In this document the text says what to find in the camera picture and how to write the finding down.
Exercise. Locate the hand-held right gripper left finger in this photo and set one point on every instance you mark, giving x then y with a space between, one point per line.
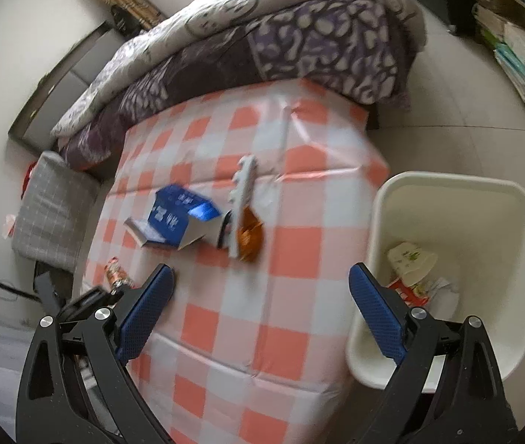
144 319

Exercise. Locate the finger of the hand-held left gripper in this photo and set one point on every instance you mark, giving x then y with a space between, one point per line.
86 299

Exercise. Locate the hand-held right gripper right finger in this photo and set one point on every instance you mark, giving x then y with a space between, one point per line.
378 314

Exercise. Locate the red white wrapper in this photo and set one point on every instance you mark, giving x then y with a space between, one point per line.
405 292

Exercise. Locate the floral white paper cup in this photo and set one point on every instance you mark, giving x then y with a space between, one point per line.
410 259

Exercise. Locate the blue white carton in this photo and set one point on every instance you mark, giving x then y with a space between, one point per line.
174 212

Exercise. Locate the cream plastic bin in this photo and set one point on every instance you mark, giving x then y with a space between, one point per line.
452 212

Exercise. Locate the white orange snack packet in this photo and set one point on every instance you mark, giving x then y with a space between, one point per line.
244 194

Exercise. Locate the small black bin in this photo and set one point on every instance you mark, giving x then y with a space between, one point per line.
52 282

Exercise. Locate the orange white checkered tablecloth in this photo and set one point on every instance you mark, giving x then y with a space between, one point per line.
244 323

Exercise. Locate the grey checked cloth covered stand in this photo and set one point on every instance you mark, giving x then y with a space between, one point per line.
54 203

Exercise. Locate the pink tissue pack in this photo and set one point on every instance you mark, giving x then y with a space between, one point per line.
9 227

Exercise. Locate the red cloth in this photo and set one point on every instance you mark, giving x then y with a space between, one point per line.
29 180

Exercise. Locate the dark bed with grey headboard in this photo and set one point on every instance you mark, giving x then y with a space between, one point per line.
59 97

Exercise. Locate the purple patterned bed sheet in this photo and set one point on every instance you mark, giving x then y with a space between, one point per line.
318 41

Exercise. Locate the black hanging bag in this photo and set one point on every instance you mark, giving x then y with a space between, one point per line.
126 18

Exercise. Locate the pile of books and packets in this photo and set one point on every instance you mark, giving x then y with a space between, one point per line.
516 55

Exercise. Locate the grey cartoon print duvet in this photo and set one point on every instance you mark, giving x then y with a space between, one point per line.
225 14

